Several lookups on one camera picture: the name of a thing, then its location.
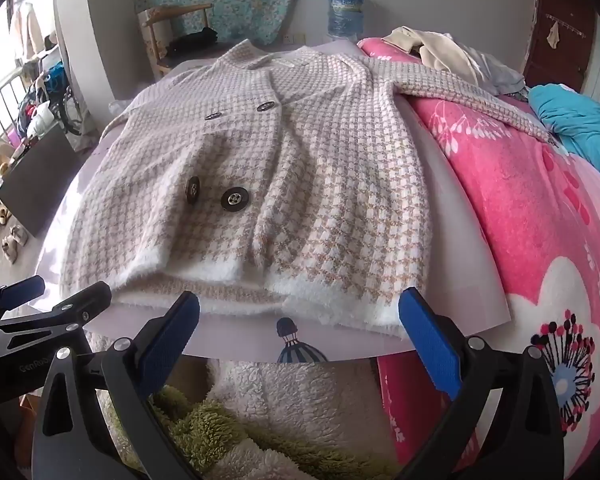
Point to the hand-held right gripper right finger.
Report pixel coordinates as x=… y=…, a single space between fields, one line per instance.
x=430 y=345

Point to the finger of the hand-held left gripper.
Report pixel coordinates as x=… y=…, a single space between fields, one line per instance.
x=25 y=290
x=75 y=310

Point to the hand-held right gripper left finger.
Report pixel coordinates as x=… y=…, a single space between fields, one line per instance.
x=172 y=340

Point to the beige white houndstooth coat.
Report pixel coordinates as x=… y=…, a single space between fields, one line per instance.
x=280 y=160

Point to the beige slipper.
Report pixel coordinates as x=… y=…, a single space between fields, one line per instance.
x=2 y=214
x=18 y=234
x=9 y=251

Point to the dark grey board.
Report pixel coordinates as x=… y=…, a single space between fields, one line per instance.
x=40 y=180

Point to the pink floral blanket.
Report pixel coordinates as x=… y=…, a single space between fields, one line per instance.
x=505 y=220

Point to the white plastic bag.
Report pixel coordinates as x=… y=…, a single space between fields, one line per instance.
x=41 y=119

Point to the bicycle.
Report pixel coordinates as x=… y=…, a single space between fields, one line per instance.
x=67 y=105

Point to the metal railing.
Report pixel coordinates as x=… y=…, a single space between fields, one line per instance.
x=0 y=95

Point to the clear plastic bag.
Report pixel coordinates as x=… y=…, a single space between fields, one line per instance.
x=118 y=108

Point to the beige hanging garment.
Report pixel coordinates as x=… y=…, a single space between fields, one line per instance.
x=27 y=25

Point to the cyan blanket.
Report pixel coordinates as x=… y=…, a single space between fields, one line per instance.
x=580 y=120

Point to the light grey garment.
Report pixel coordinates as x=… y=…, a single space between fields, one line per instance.
x=495 y=72

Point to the wooden chair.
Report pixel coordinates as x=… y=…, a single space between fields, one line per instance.
x=152 y=35

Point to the black bag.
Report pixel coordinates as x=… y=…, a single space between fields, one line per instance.
x=195 y=40

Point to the brown wooden door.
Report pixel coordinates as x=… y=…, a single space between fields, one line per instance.
x=565 y=65

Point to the small beige hanging cloth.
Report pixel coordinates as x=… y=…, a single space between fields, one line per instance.
x=554 y=36

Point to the blue water jug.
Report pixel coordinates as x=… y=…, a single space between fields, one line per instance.
x=345 y=12

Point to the white wall socket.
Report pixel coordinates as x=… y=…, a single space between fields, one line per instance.
x=294 y=39

